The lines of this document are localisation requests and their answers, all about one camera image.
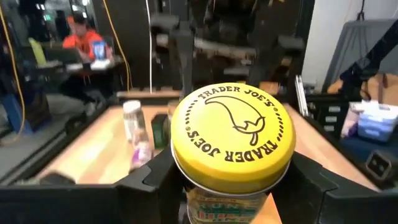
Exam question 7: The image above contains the dark green spice tin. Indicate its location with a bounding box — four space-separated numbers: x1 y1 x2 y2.
150 113 171 150

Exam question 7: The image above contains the black diagonal boom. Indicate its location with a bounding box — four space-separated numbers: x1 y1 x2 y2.
340 18 398 101

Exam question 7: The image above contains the yellow lid Trader Joe's jar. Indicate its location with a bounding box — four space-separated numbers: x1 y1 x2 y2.
170 82 297 224

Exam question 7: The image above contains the grey fabric cover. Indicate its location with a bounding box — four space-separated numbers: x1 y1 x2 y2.
322 18 398 94

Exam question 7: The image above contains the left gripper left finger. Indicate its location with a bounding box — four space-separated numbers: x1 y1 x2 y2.
0 147 188 224

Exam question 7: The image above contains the yellow hanging cable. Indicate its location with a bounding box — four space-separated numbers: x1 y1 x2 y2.
101 0 134 91

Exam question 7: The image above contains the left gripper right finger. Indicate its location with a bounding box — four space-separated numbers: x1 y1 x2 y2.
271 152 398 224

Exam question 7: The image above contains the person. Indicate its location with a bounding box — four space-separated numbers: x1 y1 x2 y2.
57 12 116 108

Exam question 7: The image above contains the blue cup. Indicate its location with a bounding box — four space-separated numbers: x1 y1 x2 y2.
91 40 107 60

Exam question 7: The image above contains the blue white plastic box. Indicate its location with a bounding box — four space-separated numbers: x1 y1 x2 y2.
356 100 398 143

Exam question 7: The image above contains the cardboard box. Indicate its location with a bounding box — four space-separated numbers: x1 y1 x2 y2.
326 73 398 107

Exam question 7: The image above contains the black drawer cabinet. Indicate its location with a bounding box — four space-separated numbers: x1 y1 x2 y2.
306 93 346 138

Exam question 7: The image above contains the white lid spice bottle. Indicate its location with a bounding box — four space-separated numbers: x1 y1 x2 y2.
122 99 147 142

